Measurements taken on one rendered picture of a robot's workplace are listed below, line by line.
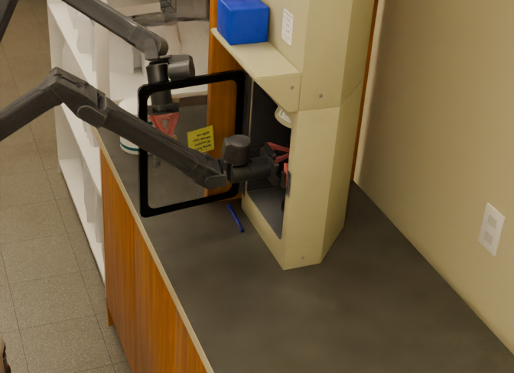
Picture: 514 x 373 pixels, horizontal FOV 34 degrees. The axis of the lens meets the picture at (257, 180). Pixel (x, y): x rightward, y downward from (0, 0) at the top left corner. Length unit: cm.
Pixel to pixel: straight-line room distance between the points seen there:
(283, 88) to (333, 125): 19
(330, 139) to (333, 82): 15
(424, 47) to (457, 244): 53
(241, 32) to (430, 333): 87
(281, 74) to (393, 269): 67
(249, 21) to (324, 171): 42
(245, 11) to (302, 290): 72
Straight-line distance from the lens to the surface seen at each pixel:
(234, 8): 207
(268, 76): 194
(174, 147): 211
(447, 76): 223
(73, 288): 372
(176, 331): 236
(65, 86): 199
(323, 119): 205
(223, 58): 230
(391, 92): 248
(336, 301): 218
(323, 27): 195
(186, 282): 220
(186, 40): 330
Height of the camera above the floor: 229
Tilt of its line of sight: 31 degrees down
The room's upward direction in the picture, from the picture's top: 4 degrees clockwise
